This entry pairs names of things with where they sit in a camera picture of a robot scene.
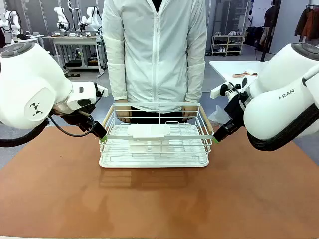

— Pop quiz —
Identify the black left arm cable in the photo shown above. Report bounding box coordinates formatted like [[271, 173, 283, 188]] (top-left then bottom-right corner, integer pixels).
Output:
[[48, 89, 105, 138]]

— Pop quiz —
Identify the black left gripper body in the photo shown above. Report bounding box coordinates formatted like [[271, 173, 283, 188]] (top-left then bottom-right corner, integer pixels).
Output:
[[51, 103, 97, 132]]

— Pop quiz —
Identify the white shoe rack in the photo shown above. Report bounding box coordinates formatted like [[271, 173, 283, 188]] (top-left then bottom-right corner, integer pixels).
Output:
[[211, 34, 246, 57]]

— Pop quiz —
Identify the person's left hand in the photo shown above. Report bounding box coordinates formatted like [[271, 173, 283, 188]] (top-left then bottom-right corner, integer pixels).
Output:
[[182, 101, 199, 123]]

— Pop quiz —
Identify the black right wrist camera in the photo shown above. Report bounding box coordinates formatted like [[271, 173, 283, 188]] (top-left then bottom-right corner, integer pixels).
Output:
[[220, 83, 241, 97]]

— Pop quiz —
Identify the black corrugated cable sleeve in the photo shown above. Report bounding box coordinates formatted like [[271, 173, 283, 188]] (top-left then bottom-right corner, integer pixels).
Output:
[[246, 102, 319, 152], [0, 119, 50, 148]]

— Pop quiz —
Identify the white wire dish rack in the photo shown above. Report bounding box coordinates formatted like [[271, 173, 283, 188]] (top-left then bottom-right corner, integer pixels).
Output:
[[99, 102, 215, 169]]

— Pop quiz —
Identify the white plastic utensil tray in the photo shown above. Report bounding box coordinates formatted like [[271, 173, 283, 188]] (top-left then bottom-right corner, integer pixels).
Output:
[[127, 123, 171, 154]]

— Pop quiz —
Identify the person's right hand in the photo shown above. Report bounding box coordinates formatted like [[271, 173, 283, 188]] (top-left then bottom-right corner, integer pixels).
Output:
[[116, 99, 132, 124]]

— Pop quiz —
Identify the clear plastic bag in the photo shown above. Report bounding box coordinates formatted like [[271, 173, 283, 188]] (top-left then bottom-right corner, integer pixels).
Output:
[[207, 104, 230, 125]]

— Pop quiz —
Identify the person's right forearm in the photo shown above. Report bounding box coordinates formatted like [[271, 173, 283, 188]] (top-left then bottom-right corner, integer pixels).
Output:
[[107, 62, 128, 102]]

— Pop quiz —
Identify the background person in black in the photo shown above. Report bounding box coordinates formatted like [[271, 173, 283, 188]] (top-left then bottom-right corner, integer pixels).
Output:
[[259, 0, 282, 53]]

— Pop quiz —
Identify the dark hanging jacket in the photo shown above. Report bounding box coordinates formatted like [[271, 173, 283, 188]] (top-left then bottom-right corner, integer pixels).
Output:
[[294, 7, 310, 37]]

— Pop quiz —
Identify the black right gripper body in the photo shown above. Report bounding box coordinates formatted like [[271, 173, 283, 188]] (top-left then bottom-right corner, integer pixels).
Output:
[[223, 93, 247, 129]]

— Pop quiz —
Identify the person in white jacket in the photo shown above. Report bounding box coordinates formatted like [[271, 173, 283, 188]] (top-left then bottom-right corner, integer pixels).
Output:
[[102, 0, 208, 124]]

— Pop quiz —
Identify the brown hanging jacket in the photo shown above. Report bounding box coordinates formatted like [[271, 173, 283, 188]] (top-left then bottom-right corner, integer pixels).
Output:
[[306, 8, 319, 42]]

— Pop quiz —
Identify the grey metal frame table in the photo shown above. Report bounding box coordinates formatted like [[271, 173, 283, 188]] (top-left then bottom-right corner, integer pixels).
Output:
[[42, 34, 107, 77]]

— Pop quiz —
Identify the wooden handled brush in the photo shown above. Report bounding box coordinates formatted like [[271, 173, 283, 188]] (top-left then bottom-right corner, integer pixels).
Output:
[[232, 71, 259, 78]]

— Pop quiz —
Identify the black bag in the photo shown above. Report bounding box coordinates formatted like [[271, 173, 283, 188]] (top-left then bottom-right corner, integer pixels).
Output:
[[65, 59, 83, 68]]

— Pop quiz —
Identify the white side table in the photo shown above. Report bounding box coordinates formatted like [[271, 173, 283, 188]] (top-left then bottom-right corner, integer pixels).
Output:
[[209, 60, 268, 83]]

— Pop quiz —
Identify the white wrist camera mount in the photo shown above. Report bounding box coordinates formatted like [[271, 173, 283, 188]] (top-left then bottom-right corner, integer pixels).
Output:
[[96, 83, 109, 98], [210, 82, 234, 99]]

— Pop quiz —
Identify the person's left forearm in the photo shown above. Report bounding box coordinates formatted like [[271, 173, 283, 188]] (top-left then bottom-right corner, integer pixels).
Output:
[[184, 61, 206, 103]]

